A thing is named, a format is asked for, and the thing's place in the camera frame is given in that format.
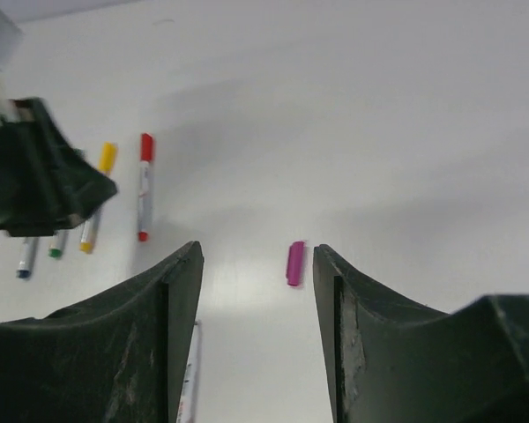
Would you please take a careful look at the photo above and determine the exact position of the blue pen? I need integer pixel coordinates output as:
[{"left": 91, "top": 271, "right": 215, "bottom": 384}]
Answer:
[{"left": 16, "top": 237, "right": 39, "bottom": 279}]

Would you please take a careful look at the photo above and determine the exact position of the red pen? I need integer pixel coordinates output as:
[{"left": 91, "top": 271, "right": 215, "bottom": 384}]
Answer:
[{"left": 138, "top": 133, "right": 155, "bottom": 242}]

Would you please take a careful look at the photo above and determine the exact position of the green pen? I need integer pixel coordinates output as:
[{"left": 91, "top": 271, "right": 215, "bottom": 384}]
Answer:
[{"left": 48, "top": 229, "right": 69, "bottom": 259}]

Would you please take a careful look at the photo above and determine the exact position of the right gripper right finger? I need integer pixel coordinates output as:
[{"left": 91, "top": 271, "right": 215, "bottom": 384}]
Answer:
[{"left": 313, "top": 244, "right": 529, "bottom": 422}]

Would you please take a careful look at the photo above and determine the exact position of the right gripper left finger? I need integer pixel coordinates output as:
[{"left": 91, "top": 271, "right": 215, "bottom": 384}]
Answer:
[{"left": 0, "top": 241, "right": 203, "bottom": 422}]

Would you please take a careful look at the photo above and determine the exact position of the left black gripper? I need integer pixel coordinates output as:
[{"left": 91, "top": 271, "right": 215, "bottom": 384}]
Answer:
[{"left": 0, "top": 97, "right": 117, "bottom": 237}]

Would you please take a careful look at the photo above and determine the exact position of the purple pen cap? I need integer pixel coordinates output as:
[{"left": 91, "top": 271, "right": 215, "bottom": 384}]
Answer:
[{"left": 286, "top": 241, "right": 306, "bottom": 287}]

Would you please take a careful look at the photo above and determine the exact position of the yellow pen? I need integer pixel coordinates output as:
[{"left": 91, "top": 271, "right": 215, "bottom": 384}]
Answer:
[{"left": 78, "top": 141, "right": 118, "bottom": 255}]

